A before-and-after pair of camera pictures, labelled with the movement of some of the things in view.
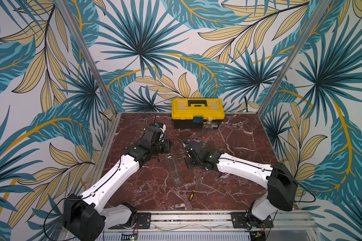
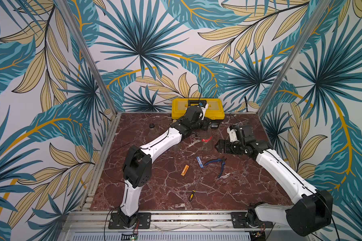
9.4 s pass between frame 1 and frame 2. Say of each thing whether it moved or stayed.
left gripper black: moved
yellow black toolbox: stayed
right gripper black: moved
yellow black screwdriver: stayed
